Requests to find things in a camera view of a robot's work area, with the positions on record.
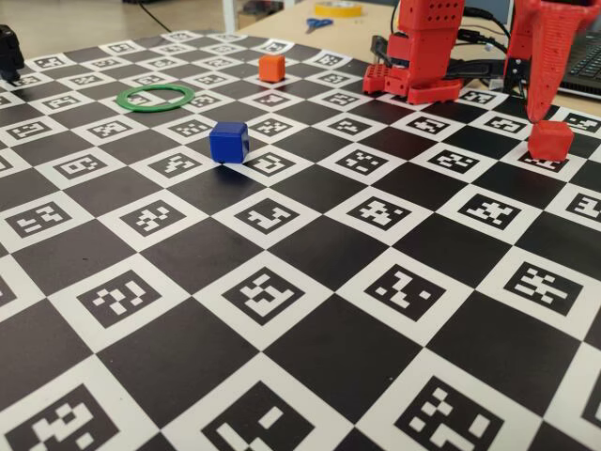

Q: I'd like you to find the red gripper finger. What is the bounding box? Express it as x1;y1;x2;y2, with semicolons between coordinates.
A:
524;0;598;125
504;0;534;93

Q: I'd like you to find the green ring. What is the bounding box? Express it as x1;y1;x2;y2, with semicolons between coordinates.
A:
116;83;196;114

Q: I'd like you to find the orange cube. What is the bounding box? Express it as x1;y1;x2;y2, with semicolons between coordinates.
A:
258;54;286;84

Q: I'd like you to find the brown cardboard box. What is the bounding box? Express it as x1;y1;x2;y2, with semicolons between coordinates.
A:
237;0;285;30

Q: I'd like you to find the red cube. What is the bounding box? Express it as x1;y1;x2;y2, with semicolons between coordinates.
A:
528;119;575;163

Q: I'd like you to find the black white marker checkerboard mat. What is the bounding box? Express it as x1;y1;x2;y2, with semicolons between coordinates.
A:
0;28;601;451

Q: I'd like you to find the black plastic device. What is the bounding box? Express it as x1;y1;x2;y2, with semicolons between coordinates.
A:
0;23;25;86

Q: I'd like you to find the black table clamp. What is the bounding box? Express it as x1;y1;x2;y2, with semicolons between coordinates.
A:
443;60;511;79
370;35;391;65

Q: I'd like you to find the grey blue panel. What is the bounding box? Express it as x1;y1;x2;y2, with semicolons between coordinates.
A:
463;0;514;24

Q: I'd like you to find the black cable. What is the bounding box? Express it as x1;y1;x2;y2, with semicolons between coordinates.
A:
462;8;513;48
457;29;511;62

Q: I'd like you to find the black laptop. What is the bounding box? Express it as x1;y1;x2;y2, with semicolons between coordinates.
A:
548;0;601;98

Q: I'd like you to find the yellow tape roll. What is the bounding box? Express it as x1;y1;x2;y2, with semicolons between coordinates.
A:
314;0;363;19

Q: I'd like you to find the blue cube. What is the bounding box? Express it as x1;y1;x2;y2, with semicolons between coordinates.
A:
208;120;249;164

